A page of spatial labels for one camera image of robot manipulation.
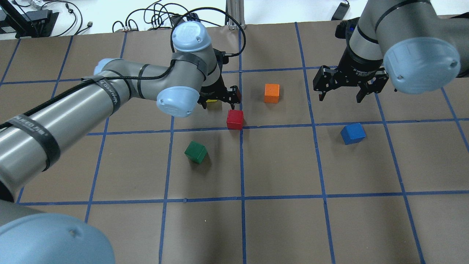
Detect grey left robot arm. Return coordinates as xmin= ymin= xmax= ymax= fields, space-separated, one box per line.
xmin=0 ymin=21 xmax=242 ymax=202

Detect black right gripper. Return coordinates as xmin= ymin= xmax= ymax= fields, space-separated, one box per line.
xmin=312 ymin=51 xmax=389 ymax=103

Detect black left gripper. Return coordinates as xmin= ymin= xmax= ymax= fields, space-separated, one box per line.
xmin=198 ymin=50 xmax=242 ymax=110

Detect blue wooden block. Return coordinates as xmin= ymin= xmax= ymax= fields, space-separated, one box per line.
xmin=340 ymin=122 xmax=366 ymax=145

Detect orange wooden block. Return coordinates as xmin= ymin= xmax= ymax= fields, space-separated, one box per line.
xmin=263 ymin=83 xmax=280 ymax=104

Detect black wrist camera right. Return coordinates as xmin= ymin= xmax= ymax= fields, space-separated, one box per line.
xmin=335 ymin=17 xmax=360 ymax=42

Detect green wooden block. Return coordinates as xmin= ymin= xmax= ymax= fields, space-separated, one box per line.
xmin=184 ymin=141 xmax=208 ymax=164

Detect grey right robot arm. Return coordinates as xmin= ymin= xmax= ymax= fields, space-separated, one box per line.
xmin=313 ymin=0 xmax=469 ymax=103

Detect red wooden block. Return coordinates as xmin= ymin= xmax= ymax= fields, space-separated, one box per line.
xmin=226 ymin=110 xmax=244 ymax=131

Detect loose black cables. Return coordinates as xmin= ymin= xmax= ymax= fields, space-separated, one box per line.
xmin=112 ymin=0 xmax=191 ymax=34

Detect black device on desk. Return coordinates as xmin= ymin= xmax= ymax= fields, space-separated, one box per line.
xmin=0 ymin=0 xmax=60 ymax=39

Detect aluminium frame post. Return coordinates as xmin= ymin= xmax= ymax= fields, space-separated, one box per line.
xmin=225 ymin=0 xmax=246 ymax=30

